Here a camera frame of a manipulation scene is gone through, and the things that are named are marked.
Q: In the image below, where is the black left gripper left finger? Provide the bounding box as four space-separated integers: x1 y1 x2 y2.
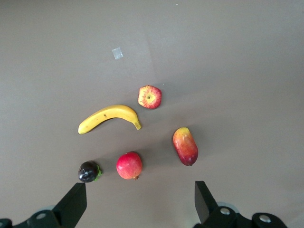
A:
0 182 87 228

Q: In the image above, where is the small clear tape piece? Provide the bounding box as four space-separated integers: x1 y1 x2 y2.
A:
112 47 124 60

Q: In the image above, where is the red pomegranate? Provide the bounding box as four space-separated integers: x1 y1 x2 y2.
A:
115 152 143 181

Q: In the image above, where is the yellow banana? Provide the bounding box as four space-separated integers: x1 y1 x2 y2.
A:
78 104 142 135

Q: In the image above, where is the red yellow mango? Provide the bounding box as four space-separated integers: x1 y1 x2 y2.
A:
172 127 199 167

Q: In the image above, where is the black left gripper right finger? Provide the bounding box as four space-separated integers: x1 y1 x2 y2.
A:
193 180 288 228

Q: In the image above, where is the red yellow apple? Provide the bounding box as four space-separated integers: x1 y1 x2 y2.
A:
137 85 162 110

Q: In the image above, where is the dark purple mangosteen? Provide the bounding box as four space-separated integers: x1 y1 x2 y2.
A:
78 161 104 183

